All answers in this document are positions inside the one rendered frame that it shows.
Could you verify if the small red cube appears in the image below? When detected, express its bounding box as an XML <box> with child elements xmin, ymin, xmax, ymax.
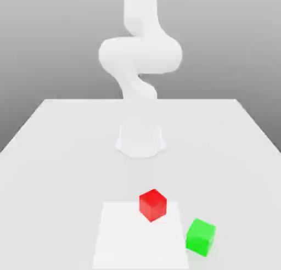
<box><xmin>138</xmin><ymin>188</ymin><xmax>168</xmax><ymax>223</ymax></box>

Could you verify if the small green cube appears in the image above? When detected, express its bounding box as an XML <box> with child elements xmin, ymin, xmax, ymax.
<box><xmin>186</xmin><ymin>217</ymin><xmax>217</xmax><ymax>258</ymax></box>

